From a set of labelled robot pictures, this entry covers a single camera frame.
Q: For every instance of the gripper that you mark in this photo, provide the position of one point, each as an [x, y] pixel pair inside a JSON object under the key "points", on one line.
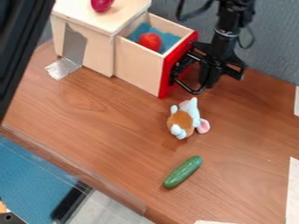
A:
{"points": [[227, 59]]}

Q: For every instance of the red-fronted drawer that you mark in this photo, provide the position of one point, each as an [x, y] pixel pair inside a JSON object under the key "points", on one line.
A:
{"points": [[140, 64]]}

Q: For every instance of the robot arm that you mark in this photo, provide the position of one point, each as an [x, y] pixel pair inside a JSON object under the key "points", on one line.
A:
{"points": [[229, 20]]}

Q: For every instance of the blue cloth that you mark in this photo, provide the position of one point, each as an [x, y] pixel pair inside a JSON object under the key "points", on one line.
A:
{"points": [[171, 39]]}

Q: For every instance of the plush animal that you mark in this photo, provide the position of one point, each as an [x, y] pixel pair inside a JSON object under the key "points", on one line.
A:
{"points": [[186, 119]]}

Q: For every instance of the red toy tomato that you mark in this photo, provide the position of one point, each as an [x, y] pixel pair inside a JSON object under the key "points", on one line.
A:
{"points": [[150, 41]]}

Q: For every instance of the green toy cucumber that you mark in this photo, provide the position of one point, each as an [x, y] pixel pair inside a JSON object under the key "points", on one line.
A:
{"points": [[182, 172]]}

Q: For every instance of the white cabinet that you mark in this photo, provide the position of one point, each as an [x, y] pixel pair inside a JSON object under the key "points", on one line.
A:
{"points": [[93, 38]]}

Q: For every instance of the magenta toy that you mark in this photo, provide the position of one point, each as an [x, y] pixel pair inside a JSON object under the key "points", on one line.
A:
{"points": [[102, 5]]}

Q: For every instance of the silver tape strip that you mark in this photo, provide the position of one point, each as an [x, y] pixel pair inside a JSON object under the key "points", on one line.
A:
{"points": [[72, 49]]}

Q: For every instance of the black panel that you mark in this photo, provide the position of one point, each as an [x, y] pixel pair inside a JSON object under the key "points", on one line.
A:
{"points": [[19, 43]]}

